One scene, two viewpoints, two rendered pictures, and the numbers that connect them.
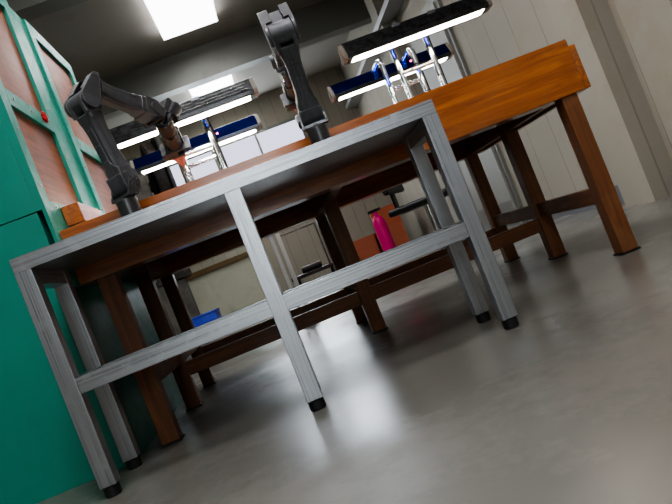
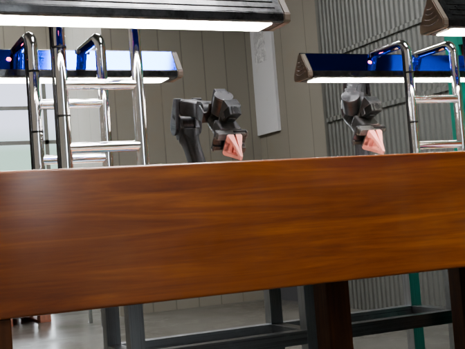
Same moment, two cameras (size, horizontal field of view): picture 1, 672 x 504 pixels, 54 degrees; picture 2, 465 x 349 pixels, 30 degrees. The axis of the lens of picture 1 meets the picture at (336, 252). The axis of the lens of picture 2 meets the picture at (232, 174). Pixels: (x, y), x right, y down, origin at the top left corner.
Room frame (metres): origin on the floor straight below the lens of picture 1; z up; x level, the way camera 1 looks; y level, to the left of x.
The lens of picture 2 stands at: (4.59, -0.89, 0.68)
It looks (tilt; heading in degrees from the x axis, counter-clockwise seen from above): 3 degrees up; 161
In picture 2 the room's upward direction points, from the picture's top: 4 degrees counter-clockwise
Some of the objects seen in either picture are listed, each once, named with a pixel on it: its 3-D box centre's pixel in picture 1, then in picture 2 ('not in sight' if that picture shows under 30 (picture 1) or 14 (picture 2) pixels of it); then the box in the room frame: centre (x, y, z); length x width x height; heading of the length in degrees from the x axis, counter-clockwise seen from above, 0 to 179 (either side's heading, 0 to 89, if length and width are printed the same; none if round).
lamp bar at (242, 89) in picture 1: (178, 114); (396, 66); (2.47, 0.36, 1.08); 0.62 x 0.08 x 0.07; 95
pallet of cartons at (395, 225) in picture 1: (377, 237); not in sight; (9.30, -0.62, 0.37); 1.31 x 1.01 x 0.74; 5
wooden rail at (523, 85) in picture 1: (331, 160); not in sight; (2.24, -0.10, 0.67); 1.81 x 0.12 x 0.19; 95
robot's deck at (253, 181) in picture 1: (239, 202); not in sight; (2.20, 0.24, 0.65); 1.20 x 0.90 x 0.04; 95
